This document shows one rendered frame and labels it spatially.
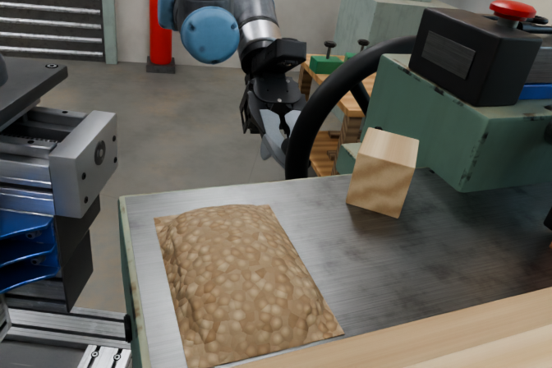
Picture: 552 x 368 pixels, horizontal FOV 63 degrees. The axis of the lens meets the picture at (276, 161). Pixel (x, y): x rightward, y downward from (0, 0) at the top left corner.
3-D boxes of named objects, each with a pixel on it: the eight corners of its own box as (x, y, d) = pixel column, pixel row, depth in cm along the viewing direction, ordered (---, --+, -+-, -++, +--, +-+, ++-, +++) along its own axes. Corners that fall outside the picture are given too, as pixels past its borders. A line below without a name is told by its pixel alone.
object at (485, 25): (497, 57, 44) (519, -2, 41) (600, 103, 35) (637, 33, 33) (384, 56, 39) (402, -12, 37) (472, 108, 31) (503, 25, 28)
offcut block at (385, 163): (398, 219, 29) (415, 167, 27) (344, 203, 29) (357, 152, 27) (404, 186, 32) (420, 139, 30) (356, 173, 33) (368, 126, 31)
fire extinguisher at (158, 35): (174, 64, 313) (176, -29, 283) (174, 74, 297) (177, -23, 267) (147, 62, 308) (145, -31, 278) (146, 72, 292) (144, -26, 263)
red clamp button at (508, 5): (508, 12, 33) (514, -2, 33) (542, 24, 31) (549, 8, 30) (478, 11, 32) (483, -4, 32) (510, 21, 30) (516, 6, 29)
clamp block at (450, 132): (469, 134, 50) (500, 54, 45) (577, 205, 39) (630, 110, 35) (353, 141, 44) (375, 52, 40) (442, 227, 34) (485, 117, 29)
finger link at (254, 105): (282, 140, 64) (273, 92, 68) (287, 133, 62) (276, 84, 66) (250, 140, 62) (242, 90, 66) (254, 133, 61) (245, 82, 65)
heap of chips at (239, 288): (269, 204, 28) (272, 179, 27) (344, 334, 20) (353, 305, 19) (153, 218, 26) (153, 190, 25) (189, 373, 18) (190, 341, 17)
